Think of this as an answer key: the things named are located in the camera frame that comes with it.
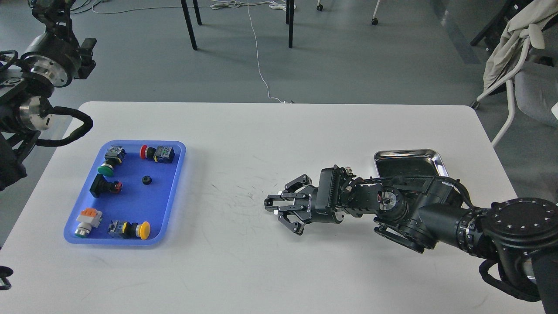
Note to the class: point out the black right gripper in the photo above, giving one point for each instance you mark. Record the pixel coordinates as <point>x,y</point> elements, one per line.
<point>301,203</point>

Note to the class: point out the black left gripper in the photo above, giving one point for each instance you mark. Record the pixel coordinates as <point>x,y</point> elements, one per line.
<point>50,56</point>

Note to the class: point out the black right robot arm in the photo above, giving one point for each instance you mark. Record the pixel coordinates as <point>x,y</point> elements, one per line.
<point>517,239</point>

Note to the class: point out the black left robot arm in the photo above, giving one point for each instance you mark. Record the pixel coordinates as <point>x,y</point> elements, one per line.
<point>25,112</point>

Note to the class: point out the silver metal tray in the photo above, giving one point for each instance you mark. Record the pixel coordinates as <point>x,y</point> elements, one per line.
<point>419,162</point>

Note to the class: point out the black table leg left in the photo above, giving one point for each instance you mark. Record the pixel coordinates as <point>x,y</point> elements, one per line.
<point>189,22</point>

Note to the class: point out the black table leg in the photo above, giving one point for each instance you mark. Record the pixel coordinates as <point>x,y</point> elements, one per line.
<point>290,7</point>
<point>189,22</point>

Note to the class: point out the blue plastic tray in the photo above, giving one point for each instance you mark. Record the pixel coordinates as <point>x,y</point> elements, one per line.
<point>136,202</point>

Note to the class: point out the white orange push button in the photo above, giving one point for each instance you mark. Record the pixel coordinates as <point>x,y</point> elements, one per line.
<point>88,219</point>

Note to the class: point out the black table leg right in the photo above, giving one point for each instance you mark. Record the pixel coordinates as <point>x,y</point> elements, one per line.
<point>290,7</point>

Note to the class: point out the beige cloth on chair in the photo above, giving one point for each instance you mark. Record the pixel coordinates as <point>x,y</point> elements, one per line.
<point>538,12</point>

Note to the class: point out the green push button switch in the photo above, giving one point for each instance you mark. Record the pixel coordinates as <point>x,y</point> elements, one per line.
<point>113,156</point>

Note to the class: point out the red push button switch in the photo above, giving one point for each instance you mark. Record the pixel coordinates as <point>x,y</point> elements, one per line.
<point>160,154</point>

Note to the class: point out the black push button switch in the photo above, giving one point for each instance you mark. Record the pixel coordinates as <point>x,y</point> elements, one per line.
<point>100,185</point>

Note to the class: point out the yellow push button switch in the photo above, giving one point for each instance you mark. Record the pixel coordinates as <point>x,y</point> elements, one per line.
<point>121,229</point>

